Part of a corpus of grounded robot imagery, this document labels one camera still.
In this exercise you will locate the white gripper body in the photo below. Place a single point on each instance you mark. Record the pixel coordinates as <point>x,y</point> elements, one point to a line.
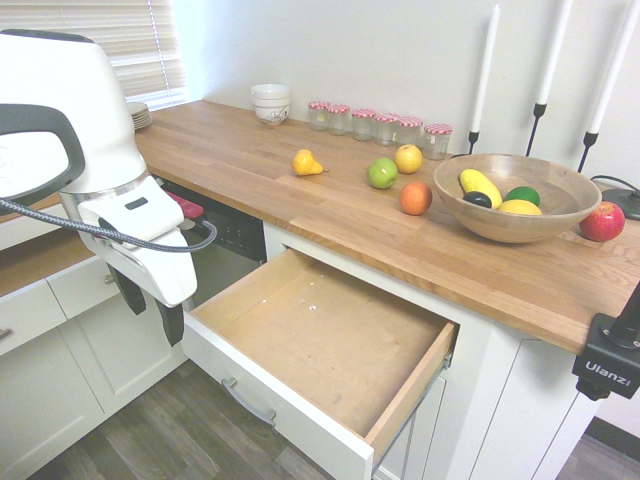
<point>145,235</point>

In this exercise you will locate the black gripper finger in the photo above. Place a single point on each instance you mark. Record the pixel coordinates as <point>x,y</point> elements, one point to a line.
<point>172,325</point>
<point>131,300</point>

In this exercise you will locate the white wooden drawer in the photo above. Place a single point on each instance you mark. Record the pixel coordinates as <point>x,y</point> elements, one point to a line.
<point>320,340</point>

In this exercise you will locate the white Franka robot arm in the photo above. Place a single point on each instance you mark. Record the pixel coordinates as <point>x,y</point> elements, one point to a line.
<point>75,100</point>

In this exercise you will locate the stainless steel dishwasher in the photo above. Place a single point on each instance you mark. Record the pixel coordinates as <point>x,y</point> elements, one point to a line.
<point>225,270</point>

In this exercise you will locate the white base cabinets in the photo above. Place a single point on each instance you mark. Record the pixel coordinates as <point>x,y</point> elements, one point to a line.
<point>50,375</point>

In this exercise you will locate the white plate stack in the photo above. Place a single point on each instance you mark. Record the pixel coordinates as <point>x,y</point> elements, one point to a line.
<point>140,117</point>

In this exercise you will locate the white bowl with floral print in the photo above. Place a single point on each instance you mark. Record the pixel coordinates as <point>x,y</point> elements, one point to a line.
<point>272,117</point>

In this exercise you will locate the yellow lemon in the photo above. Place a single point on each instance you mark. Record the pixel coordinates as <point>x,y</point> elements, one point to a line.
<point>520,208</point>
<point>305,163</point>

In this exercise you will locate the white ceramic bowl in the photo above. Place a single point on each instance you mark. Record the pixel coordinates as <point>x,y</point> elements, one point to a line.
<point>271,106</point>
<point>270,92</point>

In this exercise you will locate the beige window blinds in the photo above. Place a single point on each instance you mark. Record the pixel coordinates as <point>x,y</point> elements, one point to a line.
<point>125,40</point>

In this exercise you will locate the glass jar red checked lid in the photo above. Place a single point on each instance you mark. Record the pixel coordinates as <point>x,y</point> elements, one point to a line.
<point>385,131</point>
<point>318,117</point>
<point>363,126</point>
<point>338,121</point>
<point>409,131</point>
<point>438,144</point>

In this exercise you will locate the green apple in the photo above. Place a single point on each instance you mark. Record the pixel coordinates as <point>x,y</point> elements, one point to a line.
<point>382,173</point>

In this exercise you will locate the orange fruit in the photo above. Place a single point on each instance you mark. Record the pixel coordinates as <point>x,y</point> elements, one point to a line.
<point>416,198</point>

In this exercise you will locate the yellow apple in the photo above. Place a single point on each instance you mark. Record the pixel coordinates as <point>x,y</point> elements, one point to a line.
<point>409,159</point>

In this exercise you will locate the black avocado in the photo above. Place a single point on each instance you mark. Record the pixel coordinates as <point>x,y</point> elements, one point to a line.
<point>477,199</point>

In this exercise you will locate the long yellow squash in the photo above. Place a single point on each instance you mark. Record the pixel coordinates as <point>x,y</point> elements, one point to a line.
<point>480,186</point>

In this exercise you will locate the large wooden bowl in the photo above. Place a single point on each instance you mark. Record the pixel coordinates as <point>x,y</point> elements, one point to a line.
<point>500,230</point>

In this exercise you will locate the black candle holder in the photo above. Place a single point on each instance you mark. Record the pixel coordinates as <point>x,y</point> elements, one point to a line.
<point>592,137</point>
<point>474,136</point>
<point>540,110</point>

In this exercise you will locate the white island cabinet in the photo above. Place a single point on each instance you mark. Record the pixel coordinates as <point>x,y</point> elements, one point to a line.
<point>525,400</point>

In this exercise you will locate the green lime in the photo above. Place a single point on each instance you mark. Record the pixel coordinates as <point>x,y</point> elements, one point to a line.
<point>523,194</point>

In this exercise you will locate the black Ulanzi clamp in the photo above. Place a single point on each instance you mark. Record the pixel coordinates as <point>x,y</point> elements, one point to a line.
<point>605,365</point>

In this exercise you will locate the red apple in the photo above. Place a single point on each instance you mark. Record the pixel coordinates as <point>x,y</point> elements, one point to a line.
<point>602,222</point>

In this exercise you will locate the black round stand base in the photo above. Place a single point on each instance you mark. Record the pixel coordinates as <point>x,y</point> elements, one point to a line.
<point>627,201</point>

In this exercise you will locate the red white wrist camera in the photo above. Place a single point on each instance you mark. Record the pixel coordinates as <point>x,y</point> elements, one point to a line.
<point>192,207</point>

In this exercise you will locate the black camera stand pole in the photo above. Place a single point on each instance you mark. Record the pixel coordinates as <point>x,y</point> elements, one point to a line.
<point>627,320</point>

